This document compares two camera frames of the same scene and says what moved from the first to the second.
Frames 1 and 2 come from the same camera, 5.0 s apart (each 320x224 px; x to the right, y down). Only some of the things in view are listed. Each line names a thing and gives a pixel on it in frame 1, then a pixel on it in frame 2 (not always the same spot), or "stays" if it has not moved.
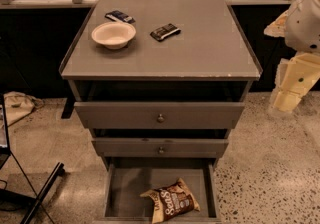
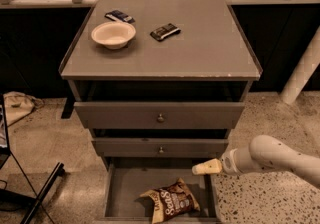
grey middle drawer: [161, 148] stays
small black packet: [120, 16] stays
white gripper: [302, 24] to [228, 163]
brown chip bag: [171, 202] stays
